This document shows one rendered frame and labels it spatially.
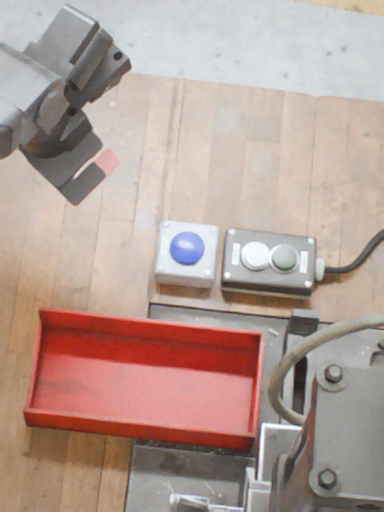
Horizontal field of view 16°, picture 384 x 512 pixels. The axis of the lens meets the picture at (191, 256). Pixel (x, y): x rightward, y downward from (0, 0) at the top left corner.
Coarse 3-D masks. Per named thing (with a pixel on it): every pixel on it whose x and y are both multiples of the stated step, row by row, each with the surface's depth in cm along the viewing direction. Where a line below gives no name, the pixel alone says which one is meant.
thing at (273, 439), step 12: (264, 432) 125; (276, 432) 125; (288, 432) 125; (264, 444) 125; (276, 444) 125; (288, 444) 125; (264, 456) 124; (276, 456) 124; (264, 468) 124; (264, 480) 123; (252, 492) 119; (264, 492) 119; (252, 504) 118; (264, 504) 118
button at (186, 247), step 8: (184, 232) 155; (192, 232) 155; (176, 240) 154; (184, 240) 154; (192, 240) 154; (200, 240) 154; (176, 248) 154; (184, 248) 154; (192, 248) 154; (200, 248) 154; (176, 256) 153; (184, 256) 153; (192, 256) 153; (200, 256) 154
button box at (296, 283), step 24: (240, 240) 155; (264, 240) 155; (288, 240) 156; (312, 240) 156; (240, 264) 154; (312, 264) 155; (360, 264) 157; (240, 288) 155; (264, 288) 154; (288, 288) 154; (312, 288) 154
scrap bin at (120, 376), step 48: (48, 336) 152; (96, 336) 153; (144, 336) 152; (192, 336) 150; (240, 336) 149; (48, 384) 150; (96, 384) 150; (144, 384) 151; (192, 384) 151; (240, 384) 151; (96, 432) 148; (144, 432) 146; (192, 432) 144; (240, 432) 143
